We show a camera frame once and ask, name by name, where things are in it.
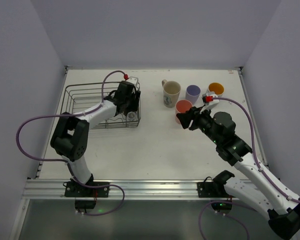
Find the pink plastic cup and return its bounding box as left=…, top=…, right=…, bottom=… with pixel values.
left=175, top=99, right=193, bottom=115

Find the lilac plastic cup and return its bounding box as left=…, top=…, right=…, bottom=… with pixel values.
left=185, top=85, right=201, bottom=105

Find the white patterned mug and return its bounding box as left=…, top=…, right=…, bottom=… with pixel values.
left=207, top=82, right=225, bottom=97

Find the cream floral mug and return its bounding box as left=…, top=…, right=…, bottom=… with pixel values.
left=161, top=79, right=181, bottom=108

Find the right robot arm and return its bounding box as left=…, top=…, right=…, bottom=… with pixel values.
left=176, top=107, right=300, bottom=240

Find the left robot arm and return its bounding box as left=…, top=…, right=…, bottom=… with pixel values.
left=50, top=77, right=141, bottom=184

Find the small clear glass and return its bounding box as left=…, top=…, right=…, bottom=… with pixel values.
left=126, top=111, right=137, bottom=122

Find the right controller box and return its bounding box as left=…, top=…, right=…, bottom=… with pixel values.
left=211, top=201, right=233, bottom=215

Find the controller box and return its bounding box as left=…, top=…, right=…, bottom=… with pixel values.
left=211, top=201, right=233, bottom=215
left=74, top=200, right=96, bottom=212

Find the left controller box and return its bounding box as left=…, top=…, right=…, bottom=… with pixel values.
left=74, top=200, right=96, bottom=212

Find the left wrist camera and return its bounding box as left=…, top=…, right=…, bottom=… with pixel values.
left=123, top=73, right=139, bottom=87

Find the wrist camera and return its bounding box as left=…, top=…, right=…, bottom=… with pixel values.
left=200, top=91, right=220, bottom=113
left=123, top=73, right=139, bottom=87

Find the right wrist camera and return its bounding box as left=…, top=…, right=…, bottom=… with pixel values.
left=200, top=91, right=220, bottom=113

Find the black wire dish rack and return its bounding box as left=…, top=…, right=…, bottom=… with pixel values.
left=59, top=82, right=141, bottom=130

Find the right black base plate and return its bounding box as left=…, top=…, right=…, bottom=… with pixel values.
left=196, top=170, right=235, bottom=198

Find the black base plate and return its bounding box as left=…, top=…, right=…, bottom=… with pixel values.
left=196, top=170, right=235, bottom=198
left=62, top=179, right=110, bottom=198

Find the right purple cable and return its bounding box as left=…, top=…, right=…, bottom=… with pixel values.
left=211, top=97, right=300, bottom=231

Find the purple cable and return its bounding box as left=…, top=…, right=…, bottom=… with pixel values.
left=15, top=71, right=127, bottom=163
left=211, top=97, right=300, bottom=231

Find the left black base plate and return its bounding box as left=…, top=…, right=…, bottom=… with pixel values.
left=62, top=179, right=110, bottom=198

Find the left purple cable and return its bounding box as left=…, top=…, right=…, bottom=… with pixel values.
left=15, top=71, right=127, bottom=163

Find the aluminium mounting rail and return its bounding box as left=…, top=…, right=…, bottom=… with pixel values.
left=22, top=178, right=266, bottom=201

